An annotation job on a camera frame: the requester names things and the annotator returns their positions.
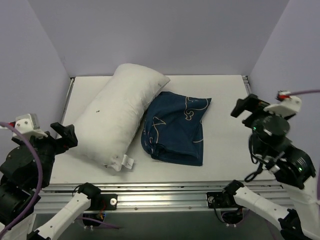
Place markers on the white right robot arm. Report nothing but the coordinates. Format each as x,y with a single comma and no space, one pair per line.
291,167

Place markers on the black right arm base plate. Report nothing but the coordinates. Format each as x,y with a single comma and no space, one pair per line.
221,200

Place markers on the blue embroidered pillowcase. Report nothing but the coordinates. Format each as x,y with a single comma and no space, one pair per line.
173,130

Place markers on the aluminium right side rail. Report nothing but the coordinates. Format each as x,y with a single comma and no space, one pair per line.
246,82

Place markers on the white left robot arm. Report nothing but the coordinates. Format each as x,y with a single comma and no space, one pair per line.
19,197

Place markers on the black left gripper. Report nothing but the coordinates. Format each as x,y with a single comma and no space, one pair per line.
61,139

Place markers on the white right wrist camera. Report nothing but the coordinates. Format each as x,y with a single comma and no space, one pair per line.
288,105

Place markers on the aluminium rail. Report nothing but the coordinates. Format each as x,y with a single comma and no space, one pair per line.
138,198
67,99
246,82

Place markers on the aluminium left side rail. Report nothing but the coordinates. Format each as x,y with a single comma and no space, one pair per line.
67,99

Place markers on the white pillow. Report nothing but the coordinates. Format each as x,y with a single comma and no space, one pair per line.
107,126

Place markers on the aluminium front rail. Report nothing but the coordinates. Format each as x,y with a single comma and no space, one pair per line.
138,198

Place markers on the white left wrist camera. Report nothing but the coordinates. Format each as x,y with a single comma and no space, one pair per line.
28,125

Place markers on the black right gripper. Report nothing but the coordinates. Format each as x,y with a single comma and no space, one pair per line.
251,110

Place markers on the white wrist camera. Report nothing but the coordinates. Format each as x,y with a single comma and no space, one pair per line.
288,105
28,125

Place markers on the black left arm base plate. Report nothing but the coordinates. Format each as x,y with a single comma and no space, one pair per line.
103,202

